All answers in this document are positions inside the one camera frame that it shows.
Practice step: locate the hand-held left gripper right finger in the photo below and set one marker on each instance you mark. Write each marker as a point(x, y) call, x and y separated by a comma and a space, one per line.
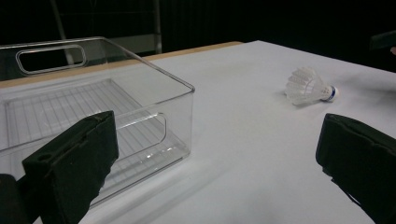
point(364, 155)

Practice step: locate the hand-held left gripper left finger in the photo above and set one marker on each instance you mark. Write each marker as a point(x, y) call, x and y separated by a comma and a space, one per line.
point(71, 161)

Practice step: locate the white shuttlecock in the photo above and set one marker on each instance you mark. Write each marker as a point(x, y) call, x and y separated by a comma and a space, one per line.
point(305, 87)

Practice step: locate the clear plastic storage bin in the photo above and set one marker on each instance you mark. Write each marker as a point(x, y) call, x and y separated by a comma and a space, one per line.
point(140, 93)

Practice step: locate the white table cover sheet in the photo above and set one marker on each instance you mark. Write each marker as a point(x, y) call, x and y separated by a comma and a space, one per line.
point(233, 140)

